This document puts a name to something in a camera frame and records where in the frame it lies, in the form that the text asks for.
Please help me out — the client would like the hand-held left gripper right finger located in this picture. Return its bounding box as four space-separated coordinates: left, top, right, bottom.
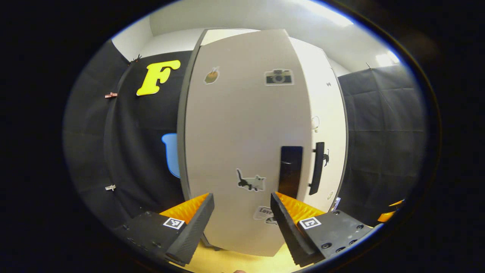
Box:
270 191 374 266

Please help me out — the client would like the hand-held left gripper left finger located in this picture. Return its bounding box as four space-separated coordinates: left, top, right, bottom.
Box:
113 192 215 266

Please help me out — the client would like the white shoe cabinet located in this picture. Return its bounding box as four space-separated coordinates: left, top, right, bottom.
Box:
177 27 349 258

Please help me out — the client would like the white shoe cabinet door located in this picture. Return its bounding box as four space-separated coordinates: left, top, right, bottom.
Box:
290 37 347 213
184 29 313 257

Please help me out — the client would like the black backdrop cloth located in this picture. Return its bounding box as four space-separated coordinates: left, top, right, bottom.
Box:
63 40 427 232

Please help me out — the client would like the black door handle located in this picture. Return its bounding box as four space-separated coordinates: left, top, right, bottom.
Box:
308 142 325 196

